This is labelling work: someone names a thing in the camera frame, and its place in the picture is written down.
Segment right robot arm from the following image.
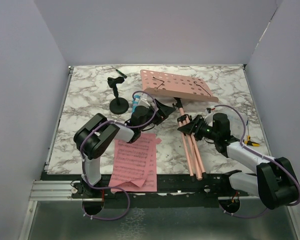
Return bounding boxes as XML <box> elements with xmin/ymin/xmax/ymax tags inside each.
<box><xmin>178</xmin><ymin>113</ymin><xmax>300</xmax><ymax>210</ymax></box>

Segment pink music stand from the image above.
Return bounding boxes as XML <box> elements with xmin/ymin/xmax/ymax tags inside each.
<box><xmin>140</xmin><ymin>69</ymin><xmax>219</xmax><ymax>181</ymax></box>

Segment pink sheet music pages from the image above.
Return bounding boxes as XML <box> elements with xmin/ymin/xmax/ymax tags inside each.
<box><xmin>108</xmin><ymin>133</ymin><xmax>161</xmax><ymax>193</ymax></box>

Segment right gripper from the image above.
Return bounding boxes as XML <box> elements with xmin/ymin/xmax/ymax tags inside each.
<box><xmin>178</xmin><ymin>114</ymin><xmax>220</xmax><ymax>141</ymax></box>

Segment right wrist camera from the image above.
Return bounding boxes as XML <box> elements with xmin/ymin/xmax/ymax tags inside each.
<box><xmin>204</xmin><ymin>106</ymin><xmax>216</xmax><ymax>125</ymax></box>

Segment black microphone stand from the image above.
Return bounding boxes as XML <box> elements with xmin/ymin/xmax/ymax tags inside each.
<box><xmin>107</xmin><ymin>76</ymin><xmax>129</xmax><ymax>115</ymax></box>

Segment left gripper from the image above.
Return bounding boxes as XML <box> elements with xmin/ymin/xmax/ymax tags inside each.
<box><xmin>139</xmin><ymin>99</ymin><xmax>175</xmax><ymax>131</ymax></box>

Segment aluminium rail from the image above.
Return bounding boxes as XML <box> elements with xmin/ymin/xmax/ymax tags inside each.
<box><xmin>29</xmin><ymin>180</ymin><xmax>102</xmax><ymax>202</ymax></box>

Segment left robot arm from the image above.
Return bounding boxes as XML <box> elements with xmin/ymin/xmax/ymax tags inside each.
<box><xmin>73</xmin><ymin>99</ymin><xmax>176</xmax><ymax>198</ymax></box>

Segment green black pen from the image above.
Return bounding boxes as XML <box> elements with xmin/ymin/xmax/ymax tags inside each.
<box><xmin>115</xmin><ymin>69</ymin><xmax>128</xmax><ymax>79</ymax></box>

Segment blue toy microphone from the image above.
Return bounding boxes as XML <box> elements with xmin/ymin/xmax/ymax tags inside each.
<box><xmin>132</xmin><ymin>94</ymin><xmax>141</xmax><ymax>113</ymax></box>

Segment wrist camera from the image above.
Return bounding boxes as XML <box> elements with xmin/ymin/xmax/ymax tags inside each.
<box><xmin>135</xmin><ymin>95</ymin><xmax>150</xmax><ymax>108</ymax></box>
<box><xmin>204</xmin><ymin>106</ymin><xmax>216</xmax><ymax>125</ymax></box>

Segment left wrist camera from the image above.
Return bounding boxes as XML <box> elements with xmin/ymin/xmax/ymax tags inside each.
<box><xmin>135</xmin><ymin>95</ymin><xmax>150</xmax><ymax>108</ymax></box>

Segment yellow black pliers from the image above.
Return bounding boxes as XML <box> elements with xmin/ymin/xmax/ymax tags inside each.
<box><xmin>244</xmin><ymin>135</ymin><xmax>260</xmax><ymax>147</ymax></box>

